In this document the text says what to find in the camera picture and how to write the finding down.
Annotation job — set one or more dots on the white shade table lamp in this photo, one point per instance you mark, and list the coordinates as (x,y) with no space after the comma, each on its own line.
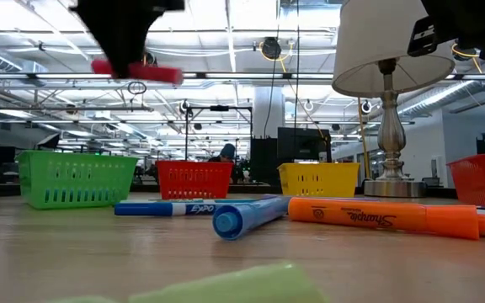
(373,42)

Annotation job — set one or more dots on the red plastic basket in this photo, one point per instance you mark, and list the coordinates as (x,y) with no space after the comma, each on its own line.
(482,181)
(192,179)

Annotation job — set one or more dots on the orange Sharpie highlighter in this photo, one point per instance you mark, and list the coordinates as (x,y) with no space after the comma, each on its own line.
(373,216)

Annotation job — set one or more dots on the blue Expo marker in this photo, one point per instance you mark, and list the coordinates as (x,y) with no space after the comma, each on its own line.
(145,209)

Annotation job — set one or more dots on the person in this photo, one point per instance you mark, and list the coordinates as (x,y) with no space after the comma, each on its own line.
(227,151)

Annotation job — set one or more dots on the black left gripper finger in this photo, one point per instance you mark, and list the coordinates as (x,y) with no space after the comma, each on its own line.
(120,38)

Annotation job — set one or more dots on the yellow-green highlighter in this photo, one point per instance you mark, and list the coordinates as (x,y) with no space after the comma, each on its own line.
(234,286)

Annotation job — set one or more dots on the yellow plastic basket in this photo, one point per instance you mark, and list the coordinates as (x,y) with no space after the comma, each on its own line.
(318,181)

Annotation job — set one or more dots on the black tilted monitor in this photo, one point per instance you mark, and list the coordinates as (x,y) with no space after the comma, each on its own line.
(49,142)

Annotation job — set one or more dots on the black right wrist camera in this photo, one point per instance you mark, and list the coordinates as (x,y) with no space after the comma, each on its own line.
(422,35)

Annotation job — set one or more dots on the green plastic basket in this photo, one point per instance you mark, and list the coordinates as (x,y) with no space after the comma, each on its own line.
(78,181)

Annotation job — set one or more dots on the blue highlighter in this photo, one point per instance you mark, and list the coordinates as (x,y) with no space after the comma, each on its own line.
(242,216)

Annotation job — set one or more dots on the black stand frame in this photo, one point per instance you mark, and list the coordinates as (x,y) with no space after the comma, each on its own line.
(219,108)

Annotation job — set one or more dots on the pink Sharpie highlighter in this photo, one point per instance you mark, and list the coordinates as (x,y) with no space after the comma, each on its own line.
(158,73)

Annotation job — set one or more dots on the black cabinet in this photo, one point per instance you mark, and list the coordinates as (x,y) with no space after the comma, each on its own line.
(263,162)

